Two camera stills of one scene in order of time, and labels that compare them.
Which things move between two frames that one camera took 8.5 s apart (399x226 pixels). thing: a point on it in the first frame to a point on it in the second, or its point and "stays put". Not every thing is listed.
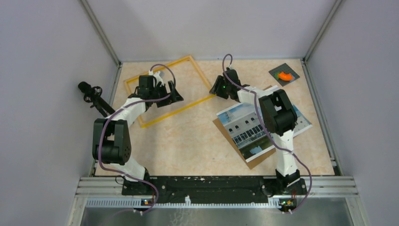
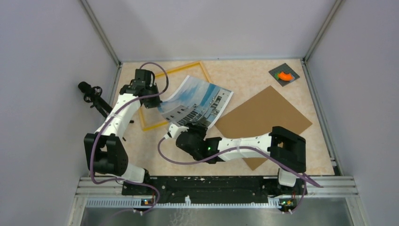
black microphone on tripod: [92, 94] stays put
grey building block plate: [285, 68] stays put
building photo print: [251, 135] to [196, 100]
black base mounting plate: [214, 189] stays put
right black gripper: [216, 89] to [194, 127]
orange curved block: [285, 76] stays put
